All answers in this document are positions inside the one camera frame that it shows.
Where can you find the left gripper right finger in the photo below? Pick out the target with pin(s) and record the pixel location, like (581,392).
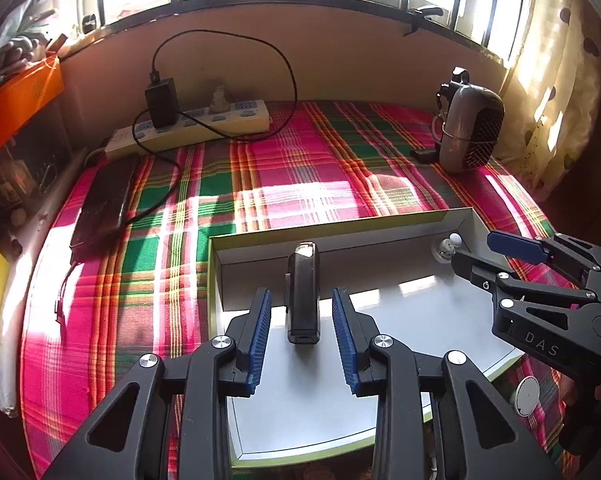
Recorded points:
(354,332)

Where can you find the orange storage box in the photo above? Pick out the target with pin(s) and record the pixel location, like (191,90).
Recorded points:
(27,93)

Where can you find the black tablet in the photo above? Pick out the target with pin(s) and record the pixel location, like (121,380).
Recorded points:
(104,211)

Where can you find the black rectangular speaker device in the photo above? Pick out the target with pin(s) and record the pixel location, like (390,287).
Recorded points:
(302,293)

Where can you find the shallow cardboard box tray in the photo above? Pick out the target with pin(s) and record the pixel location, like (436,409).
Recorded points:
(331,288)

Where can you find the white power strip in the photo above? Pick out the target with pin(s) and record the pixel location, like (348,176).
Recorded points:
(242,118)

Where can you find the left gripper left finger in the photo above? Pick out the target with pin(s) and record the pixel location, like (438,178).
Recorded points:
(250,333)

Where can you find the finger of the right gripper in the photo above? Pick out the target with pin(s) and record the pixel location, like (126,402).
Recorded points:
(485,272)
(561,252)

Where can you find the cream dotted curtain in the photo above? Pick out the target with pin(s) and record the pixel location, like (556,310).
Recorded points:
(552,92)

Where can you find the small white knob gadget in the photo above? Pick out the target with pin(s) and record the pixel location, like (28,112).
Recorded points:
(443,249)

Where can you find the plaid bed cover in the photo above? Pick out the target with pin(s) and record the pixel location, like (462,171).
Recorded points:
(85,326)

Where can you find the black charger adapter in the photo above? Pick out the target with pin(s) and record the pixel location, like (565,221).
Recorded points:
(162,101)

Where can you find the white plug adapter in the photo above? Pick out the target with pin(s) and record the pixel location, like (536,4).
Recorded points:
(220,102)

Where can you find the grey portable fan heater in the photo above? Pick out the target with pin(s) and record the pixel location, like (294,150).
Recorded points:
(471,124)

